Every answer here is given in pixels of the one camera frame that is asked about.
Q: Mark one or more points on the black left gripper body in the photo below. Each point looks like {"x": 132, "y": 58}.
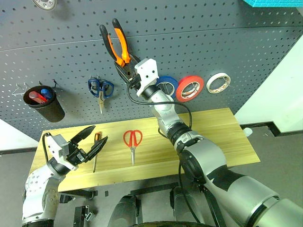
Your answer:
{"x": 74, "y": 154}

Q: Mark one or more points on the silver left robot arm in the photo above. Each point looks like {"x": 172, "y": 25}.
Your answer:
{"x": 38, "y": 189}

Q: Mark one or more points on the red tape roll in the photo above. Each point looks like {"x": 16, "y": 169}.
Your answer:
{"x": 189, "y": 81}

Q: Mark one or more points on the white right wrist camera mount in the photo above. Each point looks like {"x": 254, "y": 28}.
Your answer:
{"x": 148, "y": 71}

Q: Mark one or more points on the blue tape roll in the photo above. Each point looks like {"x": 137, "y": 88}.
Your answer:
{"x": 171, "y": 81}

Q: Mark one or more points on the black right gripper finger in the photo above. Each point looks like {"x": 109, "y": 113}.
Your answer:
{"x": 133, "y": 62}
{"x": 122, "y": 74}

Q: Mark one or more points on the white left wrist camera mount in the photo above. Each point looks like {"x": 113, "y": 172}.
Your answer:
{"x": 53, "y": 146}

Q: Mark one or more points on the round silver metal disc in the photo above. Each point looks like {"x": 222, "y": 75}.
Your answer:
{"x": 45, "y": 3}

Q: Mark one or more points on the black plastic cup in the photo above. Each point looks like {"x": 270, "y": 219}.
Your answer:
{"x": 50, "y": 111}

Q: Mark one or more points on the small white cap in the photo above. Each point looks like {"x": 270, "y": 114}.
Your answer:
{"x": 246, "y": 132}

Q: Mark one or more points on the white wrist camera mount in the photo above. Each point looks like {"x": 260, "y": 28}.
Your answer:
{"x": 148, "y": 71}
{"x": 53, "y": 146}

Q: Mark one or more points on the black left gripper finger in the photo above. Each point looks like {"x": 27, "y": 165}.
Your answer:
{"x": 84, "y": 134}
{"x": 97, "y": 146}

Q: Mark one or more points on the black metal table frame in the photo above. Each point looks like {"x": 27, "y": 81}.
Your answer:
{"x": 151, "y": 188}

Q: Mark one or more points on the teal foam block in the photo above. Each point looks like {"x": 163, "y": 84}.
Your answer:
{"x": 272, "y": 2}

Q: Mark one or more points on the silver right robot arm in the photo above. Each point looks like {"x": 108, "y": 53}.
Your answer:
{"x": 213, "y": 156}

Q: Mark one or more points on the dark grey perforated pegboard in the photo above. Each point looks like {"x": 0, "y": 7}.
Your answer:
{"x": 189, "y": 35}

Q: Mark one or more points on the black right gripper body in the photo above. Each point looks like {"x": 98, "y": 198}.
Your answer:
{"x": 134, "y": 81}

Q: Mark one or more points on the white tape roll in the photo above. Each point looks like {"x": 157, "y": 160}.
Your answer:
{"x": 219, "y": 75}

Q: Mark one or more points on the black pegboard hook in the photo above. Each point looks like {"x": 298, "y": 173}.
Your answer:
{"x": 55, "y": 83}

